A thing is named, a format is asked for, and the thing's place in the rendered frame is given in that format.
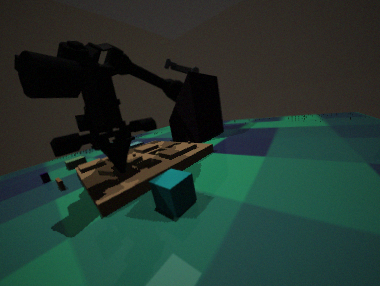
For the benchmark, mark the teal cube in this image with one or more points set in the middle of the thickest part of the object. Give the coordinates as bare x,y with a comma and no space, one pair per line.
173,191

